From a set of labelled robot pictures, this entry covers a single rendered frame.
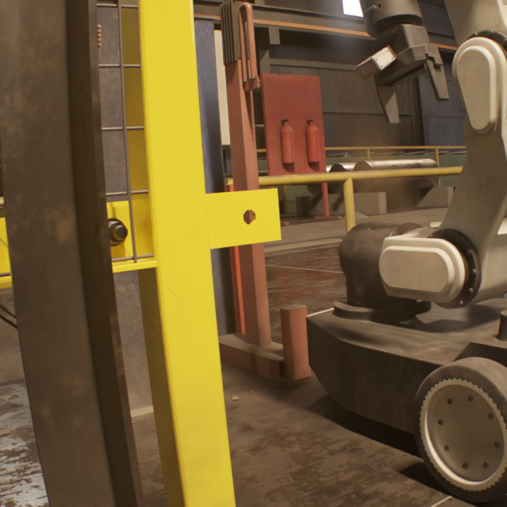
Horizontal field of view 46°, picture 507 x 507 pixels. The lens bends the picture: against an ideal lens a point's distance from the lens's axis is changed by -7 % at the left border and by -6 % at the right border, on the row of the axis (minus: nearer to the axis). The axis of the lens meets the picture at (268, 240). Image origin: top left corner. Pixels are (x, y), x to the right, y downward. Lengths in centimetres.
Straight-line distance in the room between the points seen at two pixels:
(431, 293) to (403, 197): 933
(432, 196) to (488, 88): 901
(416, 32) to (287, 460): 70
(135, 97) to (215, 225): 14
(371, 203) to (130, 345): 764
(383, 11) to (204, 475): 68
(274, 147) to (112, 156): 664
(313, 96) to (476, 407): 764
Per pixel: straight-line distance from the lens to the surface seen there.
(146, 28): 52
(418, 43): 93
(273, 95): 797
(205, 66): 181
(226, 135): 197
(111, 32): 133
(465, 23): 111
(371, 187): 893
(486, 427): 85
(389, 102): 98
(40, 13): 33
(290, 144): 783
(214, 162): 178
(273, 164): 784
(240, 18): 162
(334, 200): 939
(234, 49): 161
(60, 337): 32
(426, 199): 1009
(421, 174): 549
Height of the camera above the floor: 44
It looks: 5 degrees down
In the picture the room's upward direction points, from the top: 4 degrees counter-clockwise
